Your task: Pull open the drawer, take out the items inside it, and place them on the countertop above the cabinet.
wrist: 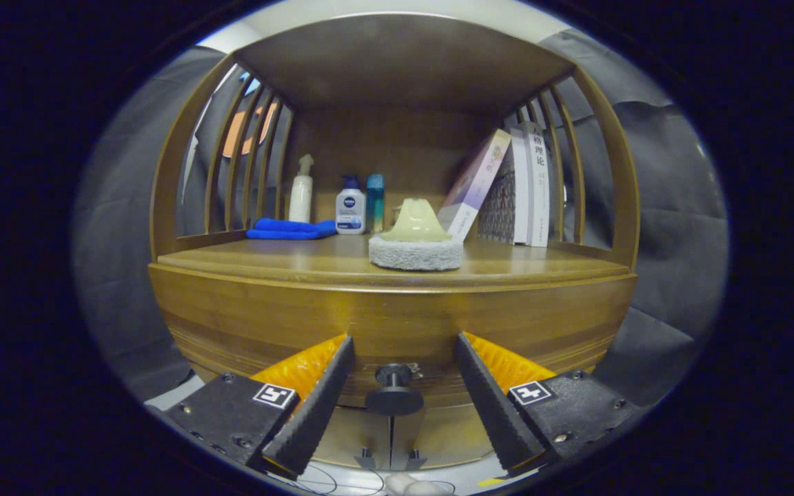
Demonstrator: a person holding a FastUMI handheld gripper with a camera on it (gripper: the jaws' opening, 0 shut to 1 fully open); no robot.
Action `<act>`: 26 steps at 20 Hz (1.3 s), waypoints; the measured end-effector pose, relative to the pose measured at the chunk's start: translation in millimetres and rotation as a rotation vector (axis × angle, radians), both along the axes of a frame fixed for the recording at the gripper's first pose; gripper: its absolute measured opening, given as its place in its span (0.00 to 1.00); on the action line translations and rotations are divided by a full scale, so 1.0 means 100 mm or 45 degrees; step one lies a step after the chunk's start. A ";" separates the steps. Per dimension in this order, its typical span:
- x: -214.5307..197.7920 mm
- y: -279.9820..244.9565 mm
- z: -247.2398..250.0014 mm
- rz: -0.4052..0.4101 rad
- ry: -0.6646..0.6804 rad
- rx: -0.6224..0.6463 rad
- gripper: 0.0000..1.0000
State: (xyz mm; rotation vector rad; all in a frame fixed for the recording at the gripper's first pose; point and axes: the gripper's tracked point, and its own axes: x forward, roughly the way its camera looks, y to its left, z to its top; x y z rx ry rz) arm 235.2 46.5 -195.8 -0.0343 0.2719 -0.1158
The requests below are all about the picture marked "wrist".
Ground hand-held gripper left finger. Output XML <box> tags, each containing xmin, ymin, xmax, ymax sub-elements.
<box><xmin>163</xmin><ymin>334</ymin><xmax>356</xmax><ymax>481</ymax></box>

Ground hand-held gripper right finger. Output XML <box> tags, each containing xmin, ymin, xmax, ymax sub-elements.
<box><xmin>454</xmin><ymin>332</ymin><xmax>646</xmax><ymax>478</ymax></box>

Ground wooden drawer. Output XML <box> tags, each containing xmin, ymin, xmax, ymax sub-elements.
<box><xmin>149</xmin><ymin>265</ymin><xmax>638</xmax><ymax>416</ymax></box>

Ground scrub brush with green handle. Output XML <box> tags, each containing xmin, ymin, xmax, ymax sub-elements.
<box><xmin>368</xmin><ymin>198</ymin><xmax>464</xmax><ymax>271</ymax></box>

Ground wooden cabinet door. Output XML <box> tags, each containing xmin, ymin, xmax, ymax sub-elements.
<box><xmin>314</xmin><ymin>406</ymin><xmax>392</xmax><ymax>471</ymax></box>
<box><xmin>391</xmin><ymin>406</ymin><xmax>501</xmax><ymax>469</ymax></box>

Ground wooden countertop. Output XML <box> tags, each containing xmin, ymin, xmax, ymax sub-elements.
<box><xmin>156</xmin><ymin>234</ymin><xmax>635</xmax><ymax>290</ymax></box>

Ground wooden cabinet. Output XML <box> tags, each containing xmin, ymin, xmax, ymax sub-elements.
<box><xmin>149</xmin><ymin>14</ymin><xmax>640</xmax><ymax>473</ymax></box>

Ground white floor object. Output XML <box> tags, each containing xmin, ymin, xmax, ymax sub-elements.
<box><xmin>383</xmin><ymin>472</ymin><xmax>454</xmax><ymax>496</ymax></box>

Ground blue folded cloth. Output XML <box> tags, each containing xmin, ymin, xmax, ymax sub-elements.
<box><xmin>246</xmin><ymin>218</ymin><xmax>338</xmax><ymax>240</ymax></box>

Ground white bottle with blue cap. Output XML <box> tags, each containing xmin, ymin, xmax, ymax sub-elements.
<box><xmin>336</xmin><ymin>175</ymin><xmax>367</xmax><ymax>236</ymax></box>

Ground dark patterned book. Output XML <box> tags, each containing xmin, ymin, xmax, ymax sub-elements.
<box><xmin>478</xmin><ymin>165</ymin><xmax>516</xmax><ymax>244</ymax></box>

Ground white pump bottle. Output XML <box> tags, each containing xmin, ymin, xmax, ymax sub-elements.
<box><xmin>289</xmin><ymin>154</ymin><xmax>315</xmax><ymax>223</ymax></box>

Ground white book with black characters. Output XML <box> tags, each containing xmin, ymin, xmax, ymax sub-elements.
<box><xmin>525</xmin><ymin>122</ymin><xmax>551</xmax><ymax>248</ymax></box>

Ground plain white book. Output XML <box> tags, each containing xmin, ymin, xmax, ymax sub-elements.
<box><xmin>509</xmin><ymin>126</ymin><xmax>531</xmax><ymax>245</ymax></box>

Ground teal bottle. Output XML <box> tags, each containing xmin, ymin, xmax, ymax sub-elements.
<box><xmin>366</xmin><ymin>174</ymin><xmax>385</xmax><ymax>234</ymax></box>

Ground purple and white book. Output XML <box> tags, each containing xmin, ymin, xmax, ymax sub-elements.
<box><xmin>436</xmin><ymin>129</ymin><xmax>512</xmax><ymax>242</ymax></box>

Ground black floor cables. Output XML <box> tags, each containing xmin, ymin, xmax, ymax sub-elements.
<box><xmin>287</xmin><ymin>463</ymin><xmax>456</xmax><ymax>496</ymax></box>

